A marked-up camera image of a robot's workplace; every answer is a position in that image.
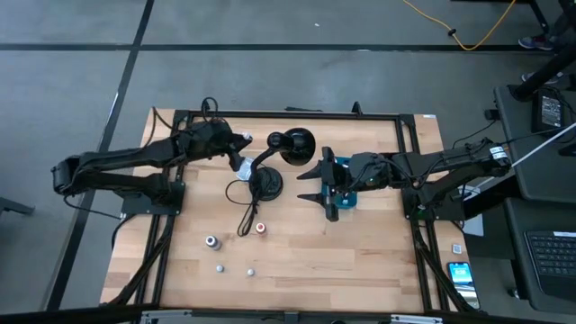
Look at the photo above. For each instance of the dark metal leg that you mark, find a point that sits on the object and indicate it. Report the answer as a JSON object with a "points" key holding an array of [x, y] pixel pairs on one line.
{"points": [[13, 206]]}

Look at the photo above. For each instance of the black desk lamp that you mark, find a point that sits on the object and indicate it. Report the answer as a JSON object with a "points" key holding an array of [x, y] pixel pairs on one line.
{"points": [[297, 146]]}

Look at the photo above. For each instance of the black stand beam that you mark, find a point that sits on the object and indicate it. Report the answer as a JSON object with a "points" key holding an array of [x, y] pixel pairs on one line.
{"points": [[540, 74]]}

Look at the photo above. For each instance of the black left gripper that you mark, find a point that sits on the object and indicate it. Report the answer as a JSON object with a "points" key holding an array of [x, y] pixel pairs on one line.
{"points": [[207, 139]]}

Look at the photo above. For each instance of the large black food coloring bottle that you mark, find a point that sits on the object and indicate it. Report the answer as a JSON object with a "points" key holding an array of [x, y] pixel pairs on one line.
{"points": [[212, 242]]}

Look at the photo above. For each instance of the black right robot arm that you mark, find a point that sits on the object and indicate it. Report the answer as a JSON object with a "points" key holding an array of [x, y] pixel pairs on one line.
{"points": [[441, 162]]}

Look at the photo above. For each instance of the small white tag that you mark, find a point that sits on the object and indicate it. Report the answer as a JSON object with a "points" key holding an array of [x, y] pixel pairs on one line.
{"points": [[457, 249]]}

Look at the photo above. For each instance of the black desk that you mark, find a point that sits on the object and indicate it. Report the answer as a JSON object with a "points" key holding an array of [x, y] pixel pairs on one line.
{"points": [[517, 270], [522, 117]]}

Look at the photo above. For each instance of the black aluminium table frame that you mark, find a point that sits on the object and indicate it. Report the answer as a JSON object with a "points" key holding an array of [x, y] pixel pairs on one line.
{"points": [[292, 115]]}

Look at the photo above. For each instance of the black rig crossbar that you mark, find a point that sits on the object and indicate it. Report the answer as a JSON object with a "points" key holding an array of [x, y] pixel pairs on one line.
{"points": [[288, 317]]}

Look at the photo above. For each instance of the silver lamp tag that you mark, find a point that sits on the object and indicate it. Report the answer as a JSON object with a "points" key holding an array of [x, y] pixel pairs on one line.
{"points": [[244, 174]]}

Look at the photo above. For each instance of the black smartphone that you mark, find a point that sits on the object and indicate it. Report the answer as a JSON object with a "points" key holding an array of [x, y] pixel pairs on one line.
{"points": [[463, 276]]}

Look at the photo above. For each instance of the black frame clamp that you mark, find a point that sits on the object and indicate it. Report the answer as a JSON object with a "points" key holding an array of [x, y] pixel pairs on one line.
{"points": [[356, 108], [206, 108]]}

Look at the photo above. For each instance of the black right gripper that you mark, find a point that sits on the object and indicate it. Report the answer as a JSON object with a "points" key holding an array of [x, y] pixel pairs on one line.
{"points": [[364, 171]]}

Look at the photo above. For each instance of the black keyboard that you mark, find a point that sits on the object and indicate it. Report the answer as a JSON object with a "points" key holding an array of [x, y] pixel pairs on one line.
{"points": [[553, 261]]}

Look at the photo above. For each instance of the large orange food coloring bottle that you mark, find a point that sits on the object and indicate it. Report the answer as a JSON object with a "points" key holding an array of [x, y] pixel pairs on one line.
{"points": [[261, 228]]}

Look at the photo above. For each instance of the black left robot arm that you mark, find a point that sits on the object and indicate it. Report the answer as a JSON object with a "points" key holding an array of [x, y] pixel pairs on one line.
{"points": [[135, 155]]}

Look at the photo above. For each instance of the white paper sheet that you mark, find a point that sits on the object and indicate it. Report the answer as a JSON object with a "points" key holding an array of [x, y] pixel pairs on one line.
{"points": [[473, 227]]}

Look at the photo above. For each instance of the person's foot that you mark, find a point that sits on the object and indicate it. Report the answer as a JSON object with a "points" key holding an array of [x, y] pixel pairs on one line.
{"points": [[535, 42], [549, 79]]}

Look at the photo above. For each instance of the black power adapter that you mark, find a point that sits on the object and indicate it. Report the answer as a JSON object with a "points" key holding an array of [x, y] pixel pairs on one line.
{"points": [[550, 111]]}

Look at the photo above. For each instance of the white rod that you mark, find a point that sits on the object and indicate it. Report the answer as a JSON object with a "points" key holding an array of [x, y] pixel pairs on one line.
{"points": [[544, 145]]}

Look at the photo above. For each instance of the teal plastic bin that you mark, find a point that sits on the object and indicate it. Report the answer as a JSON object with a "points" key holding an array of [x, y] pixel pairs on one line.
{"points": [[348, 202]]}

